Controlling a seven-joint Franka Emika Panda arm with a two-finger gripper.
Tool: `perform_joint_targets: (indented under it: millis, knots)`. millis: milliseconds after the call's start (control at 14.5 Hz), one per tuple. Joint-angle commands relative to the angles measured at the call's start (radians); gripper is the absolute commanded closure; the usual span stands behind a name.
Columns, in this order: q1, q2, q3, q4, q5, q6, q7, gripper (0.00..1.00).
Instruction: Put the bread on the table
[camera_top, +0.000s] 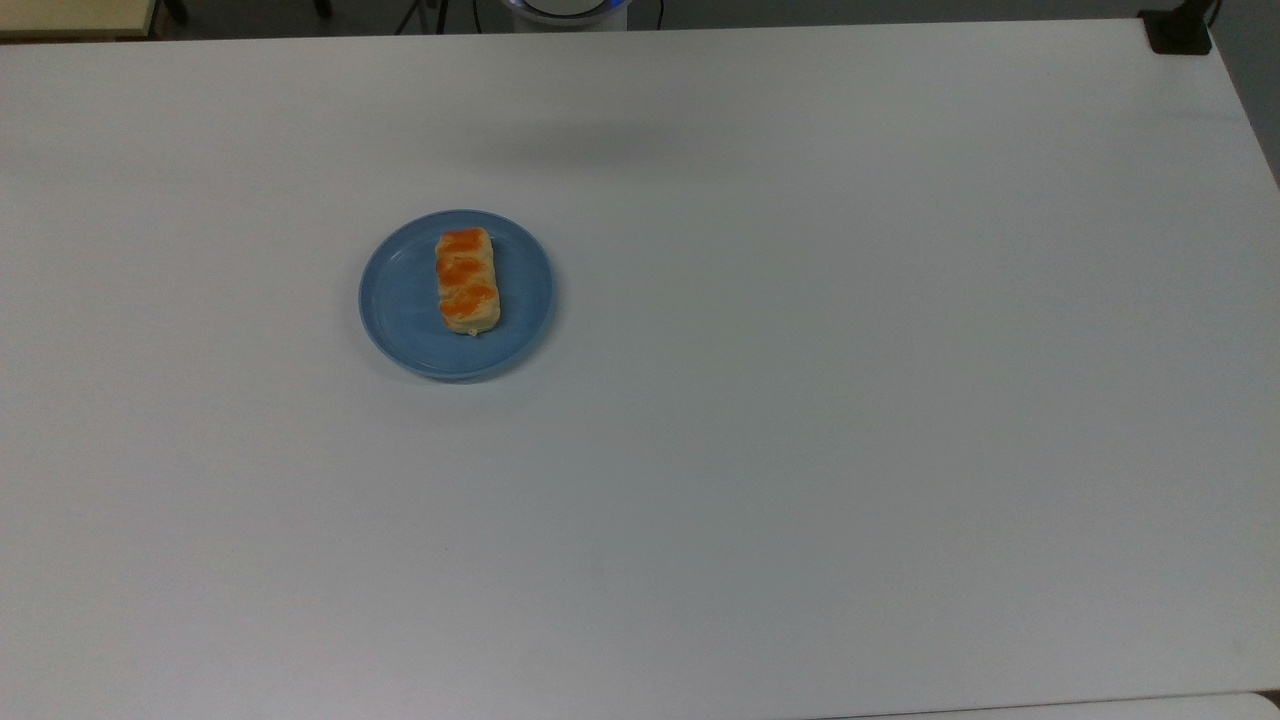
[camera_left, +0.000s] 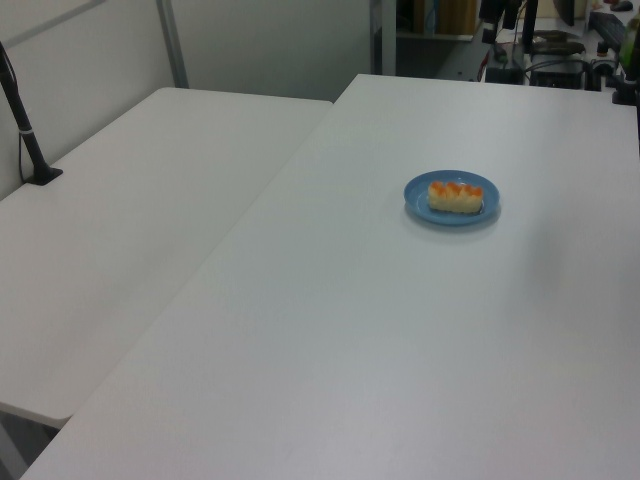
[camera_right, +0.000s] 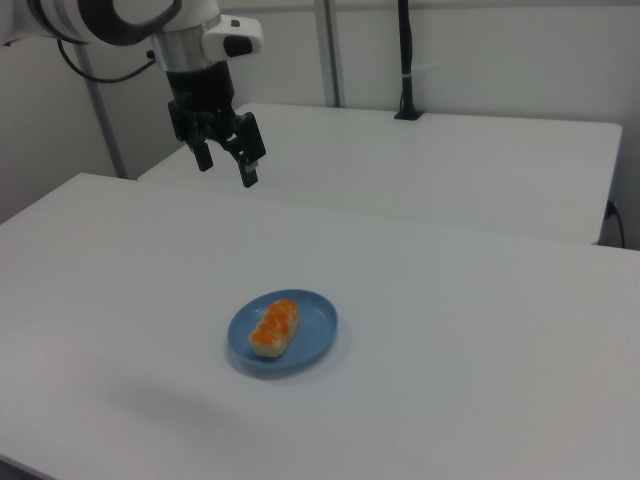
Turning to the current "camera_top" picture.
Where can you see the black table clamp mount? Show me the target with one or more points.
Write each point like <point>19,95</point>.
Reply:
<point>1178,30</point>

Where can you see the black tripod legs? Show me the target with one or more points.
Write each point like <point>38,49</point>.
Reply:
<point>412,15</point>

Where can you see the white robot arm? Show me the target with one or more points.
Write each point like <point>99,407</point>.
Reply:
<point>568,10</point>

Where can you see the blue round plate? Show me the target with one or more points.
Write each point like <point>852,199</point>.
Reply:
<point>400,300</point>

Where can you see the orange glazed bread loaf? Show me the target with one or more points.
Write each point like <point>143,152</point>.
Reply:
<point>468,281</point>

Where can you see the light wooden side table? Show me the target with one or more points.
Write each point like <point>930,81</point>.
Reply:
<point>70,15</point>

